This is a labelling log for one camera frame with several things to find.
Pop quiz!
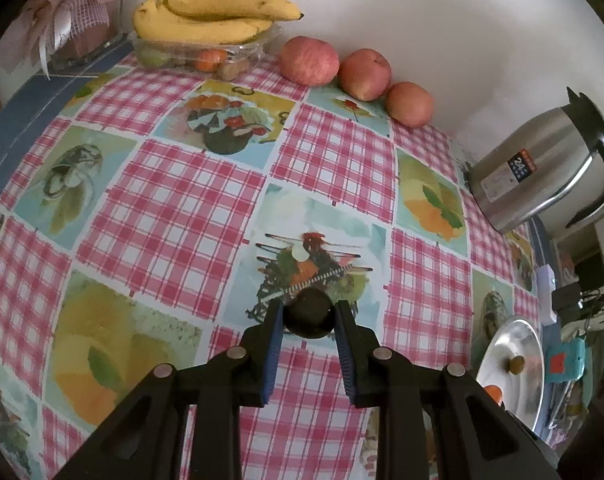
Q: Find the small red apple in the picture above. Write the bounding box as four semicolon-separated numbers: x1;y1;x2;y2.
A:
385;81;435;128

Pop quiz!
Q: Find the round metal plate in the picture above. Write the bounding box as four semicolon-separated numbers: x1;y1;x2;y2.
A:
476;316;546;433

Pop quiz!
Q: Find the black power adapter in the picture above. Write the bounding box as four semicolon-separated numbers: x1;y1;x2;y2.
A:
554;282;583;312

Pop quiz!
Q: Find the dark round fruit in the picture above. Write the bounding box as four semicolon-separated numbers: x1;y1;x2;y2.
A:
283;287;337;339

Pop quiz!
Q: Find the yellow banana bunch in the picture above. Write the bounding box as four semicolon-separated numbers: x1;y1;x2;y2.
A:
133;0;304;46

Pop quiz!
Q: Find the clear plastic fruit container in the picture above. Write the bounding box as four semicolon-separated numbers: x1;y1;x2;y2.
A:
131;27;280;82

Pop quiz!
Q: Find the white power strip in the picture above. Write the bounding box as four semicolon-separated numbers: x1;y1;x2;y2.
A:
536;266;557;322

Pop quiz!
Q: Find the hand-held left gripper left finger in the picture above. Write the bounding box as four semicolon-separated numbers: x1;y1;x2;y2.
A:
52;300;285;480

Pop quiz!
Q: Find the small orange in container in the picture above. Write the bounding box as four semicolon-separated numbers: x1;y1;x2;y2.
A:
194;49;229;72

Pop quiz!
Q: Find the stainless steel thermos jug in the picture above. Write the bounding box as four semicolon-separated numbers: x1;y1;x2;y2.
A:
464;87;604;234

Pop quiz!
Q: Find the large red apple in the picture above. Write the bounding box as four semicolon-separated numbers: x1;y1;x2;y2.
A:
281;36;341;86

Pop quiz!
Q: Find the teal box red label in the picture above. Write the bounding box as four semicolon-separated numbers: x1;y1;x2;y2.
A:
546;337;588;384

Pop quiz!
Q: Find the pink wrapped flower bouquet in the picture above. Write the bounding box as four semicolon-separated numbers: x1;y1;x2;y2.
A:
12;0;144;81

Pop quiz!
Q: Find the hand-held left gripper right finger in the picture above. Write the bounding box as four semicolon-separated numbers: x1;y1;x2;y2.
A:
334;300;562;480

